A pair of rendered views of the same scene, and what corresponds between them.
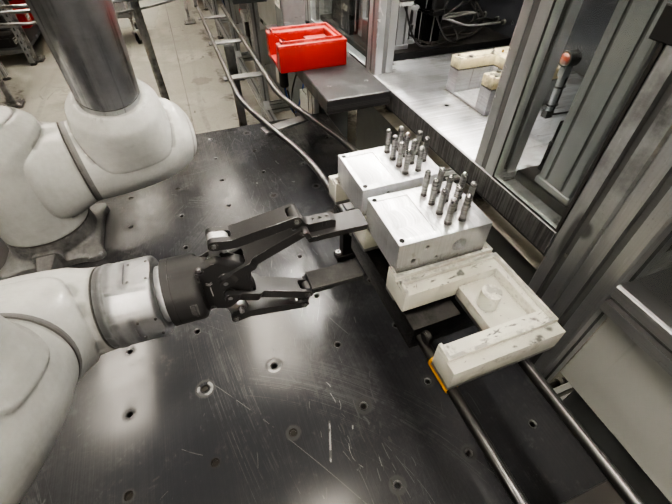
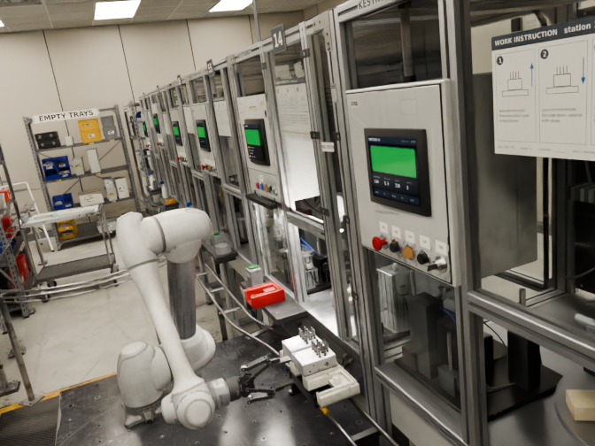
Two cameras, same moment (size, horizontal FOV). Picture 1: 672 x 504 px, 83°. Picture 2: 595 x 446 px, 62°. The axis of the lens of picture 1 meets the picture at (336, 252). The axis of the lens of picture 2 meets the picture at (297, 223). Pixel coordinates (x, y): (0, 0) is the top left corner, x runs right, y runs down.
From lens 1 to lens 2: 135 cm
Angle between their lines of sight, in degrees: 31
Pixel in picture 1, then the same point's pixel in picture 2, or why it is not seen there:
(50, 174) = (158, 368)
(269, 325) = (259, 425)
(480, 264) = (336, 371)
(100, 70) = (188, 322)
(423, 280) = (314, 378)
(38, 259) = (144, 413)
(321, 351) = (284, 430)
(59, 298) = not seen: hidden behind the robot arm
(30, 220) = (146, 391)
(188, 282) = (235, 382)
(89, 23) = (189, 307)
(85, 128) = not seen: hidden behind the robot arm
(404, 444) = not seen: outside the picture
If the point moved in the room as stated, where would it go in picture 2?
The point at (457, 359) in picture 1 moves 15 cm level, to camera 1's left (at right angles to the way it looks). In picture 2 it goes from (322, 396) to (275, 402)
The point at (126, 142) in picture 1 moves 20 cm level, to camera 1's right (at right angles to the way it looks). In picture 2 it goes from (190, 349) to (241, 342)
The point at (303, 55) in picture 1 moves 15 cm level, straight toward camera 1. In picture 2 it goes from (264, 299) to (266, 313)
